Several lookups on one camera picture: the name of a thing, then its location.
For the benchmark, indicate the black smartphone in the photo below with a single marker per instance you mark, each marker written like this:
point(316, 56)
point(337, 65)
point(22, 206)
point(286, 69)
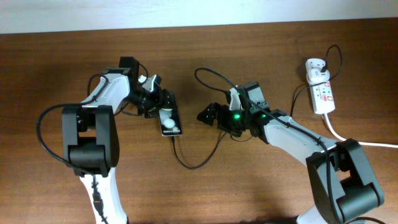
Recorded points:
point(170, 122)

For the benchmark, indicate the white charger plug adapter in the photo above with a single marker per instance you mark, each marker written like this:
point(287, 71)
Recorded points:
point(316, 76)

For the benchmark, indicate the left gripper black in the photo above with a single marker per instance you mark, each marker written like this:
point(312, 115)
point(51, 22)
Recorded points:
point(160, 98)

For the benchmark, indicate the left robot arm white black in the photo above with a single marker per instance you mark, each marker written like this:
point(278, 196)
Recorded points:
point(90, 137)

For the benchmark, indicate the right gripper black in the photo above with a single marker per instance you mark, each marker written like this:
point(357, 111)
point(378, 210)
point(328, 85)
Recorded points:
point(223, 121)

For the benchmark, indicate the white power strip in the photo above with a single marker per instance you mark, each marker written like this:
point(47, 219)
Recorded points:
point(321, 94)

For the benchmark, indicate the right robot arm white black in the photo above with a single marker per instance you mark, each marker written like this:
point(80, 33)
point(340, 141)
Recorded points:
point(344, 186)

